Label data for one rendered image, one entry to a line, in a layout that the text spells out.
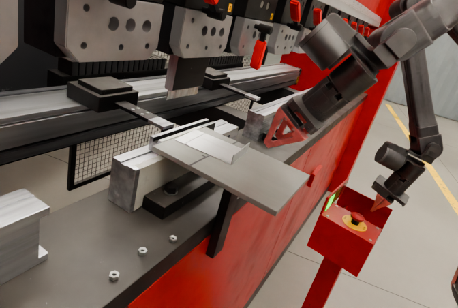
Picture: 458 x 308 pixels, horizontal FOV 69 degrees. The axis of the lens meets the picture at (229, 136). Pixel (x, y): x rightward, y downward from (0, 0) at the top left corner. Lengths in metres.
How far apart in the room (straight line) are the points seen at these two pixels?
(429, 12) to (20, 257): 0.65
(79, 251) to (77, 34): 0.33
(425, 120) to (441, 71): 7.56
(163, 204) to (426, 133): 0.72
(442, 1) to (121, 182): 0.59
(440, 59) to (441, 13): 7.97
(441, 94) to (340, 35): 8.16
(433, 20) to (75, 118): 0.71
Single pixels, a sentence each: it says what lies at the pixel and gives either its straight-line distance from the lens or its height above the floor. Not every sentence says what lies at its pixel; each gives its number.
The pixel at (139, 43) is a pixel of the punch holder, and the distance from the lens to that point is 0.49.
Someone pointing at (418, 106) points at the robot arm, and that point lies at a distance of 1.03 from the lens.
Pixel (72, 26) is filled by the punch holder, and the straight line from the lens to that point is 0.42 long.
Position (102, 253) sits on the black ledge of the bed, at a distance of 0.59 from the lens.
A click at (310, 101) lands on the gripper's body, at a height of 1.16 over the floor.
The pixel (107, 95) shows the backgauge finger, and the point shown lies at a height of 1.02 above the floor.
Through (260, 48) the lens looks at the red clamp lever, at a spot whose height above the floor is 1.20.
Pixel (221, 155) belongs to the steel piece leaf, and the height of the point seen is 1.00.
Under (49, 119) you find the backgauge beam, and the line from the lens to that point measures 0.79.
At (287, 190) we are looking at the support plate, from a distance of 0.61.
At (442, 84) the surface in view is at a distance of 8.63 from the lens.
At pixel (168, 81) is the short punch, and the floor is 1.12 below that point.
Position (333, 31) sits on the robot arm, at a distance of 0.54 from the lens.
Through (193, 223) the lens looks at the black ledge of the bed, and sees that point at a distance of 0.67.
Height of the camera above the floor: 1.29
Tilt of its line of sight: 22 degrees down
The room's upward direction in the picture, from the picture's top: 15 degrees clockwise
